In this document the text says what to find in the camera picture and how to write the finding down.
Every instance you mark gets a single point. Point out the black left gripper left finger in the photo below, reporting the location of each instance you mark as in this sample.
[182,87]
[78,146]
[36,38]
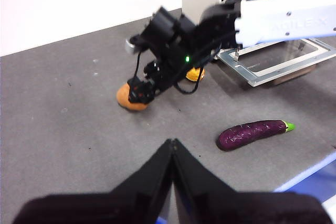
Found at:
[105,205]

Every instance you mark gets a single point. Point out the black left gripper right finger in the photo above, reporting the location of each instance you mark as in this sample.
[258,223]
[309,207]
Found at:
[236,208]

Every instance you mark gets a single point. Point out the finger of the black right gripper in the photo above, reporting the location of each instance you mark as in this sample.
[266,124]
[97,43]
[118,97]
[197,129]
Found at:
[140,93]

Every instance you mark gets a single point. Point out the brown potato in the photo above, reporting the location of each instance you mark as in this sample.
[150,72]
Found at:
[123,98]

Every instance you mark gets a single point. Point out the white toaster oven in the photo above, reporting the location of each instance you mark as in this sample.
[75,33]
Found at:
[199,1]

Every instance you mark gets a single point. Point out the yellow toy corn cob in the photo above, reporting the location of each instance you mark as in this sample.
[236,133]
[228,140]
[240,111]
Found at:
[194,75]

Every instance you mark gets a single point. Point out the purple toy eggplant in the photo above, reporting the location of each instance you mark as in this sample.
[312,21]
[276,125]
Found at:
[249,136]

